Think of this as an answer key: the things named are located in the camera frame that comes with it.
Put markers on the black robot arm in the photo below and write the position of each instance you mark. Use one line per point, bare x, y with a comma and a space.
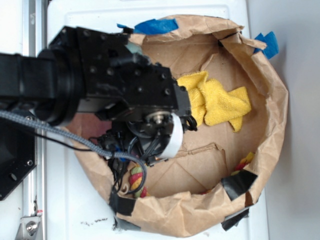
51, 86

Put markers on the teal microfiber cloth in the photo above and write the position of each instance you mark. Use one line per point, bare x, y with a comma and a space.
134, 48

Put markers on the blue tape strip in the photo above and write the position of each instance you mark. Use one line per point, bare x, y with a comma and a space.
272, 48
152, 27

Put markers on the blue tape right strip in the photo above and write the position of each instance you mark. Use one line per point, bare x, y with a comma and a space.
272, 48

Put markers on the black tape lower right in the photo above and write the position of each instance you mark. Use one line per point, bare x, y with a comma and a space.
238, 184

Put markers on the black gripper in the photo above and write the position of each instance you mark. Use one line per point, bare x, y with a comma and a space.
120, 86

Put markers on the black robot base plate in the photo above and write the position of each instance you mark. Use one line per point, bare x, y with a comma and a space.
17, 156

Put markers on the metal corner bracket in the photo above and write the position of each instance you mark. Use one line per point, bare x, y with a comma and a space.
30, 228

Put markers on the brown paper bag bin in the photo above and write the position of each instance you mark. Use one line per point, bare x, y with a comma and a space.
186, 195

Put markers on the black tape bottom right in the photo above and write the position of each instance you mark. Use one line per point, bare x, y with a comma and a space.
234, 219

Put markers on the black tape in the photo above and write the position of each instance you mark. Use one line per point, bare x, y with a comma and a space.
234, 219
121, 205
238, 184

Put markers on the yellow microfiber cloth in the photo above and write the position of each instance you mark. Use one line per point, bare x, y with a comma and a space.
211, 104

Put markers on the blue tape top strip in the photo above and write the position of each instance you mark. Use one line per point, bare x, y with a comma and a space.
152, 27

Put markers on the black tape lower left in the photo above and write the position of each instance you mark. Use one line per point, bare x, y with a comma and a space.
121, 205

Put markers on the aluminium frame rail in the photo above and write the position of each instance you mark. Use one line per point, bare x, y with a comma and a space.
34, 38

